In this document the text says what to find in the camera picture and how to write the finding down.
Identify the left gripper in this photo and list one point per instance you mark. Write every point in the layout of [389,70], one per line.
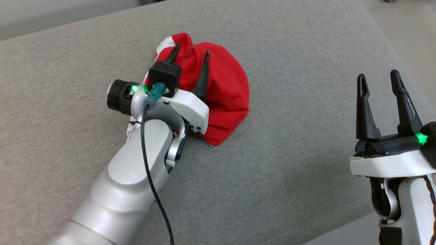
[184,105]

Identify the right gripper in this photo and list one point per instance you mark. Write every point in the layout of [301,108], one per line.
[391,165]

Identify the red shorts white side stripe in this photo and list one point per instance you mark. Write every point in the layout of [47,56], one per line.
[224,88]

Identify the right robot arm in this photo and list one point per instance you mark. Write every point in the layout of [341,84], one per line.
[415,211]

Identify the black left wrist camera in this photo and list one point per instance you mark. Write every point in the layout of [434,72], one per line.
[165,76]

